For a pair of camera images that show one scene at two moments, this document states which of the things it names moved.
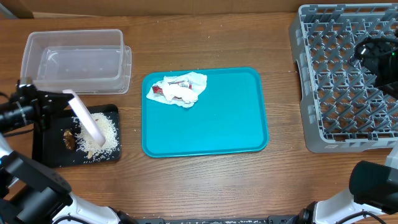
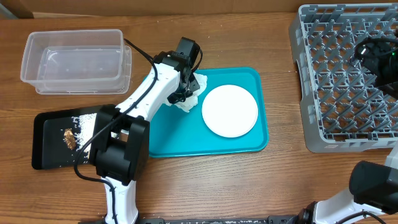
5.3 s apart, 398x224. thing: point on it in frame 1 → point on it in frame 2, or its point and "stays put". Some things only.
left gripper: [44, 107] → [175, 96]
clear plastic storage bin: [86, 62] stays put
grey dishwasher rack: [344, 109] stays put
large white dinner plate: [80, 111] → [229, 111]
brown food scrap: [69, 139] stays put
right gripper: [370, 61] stays put
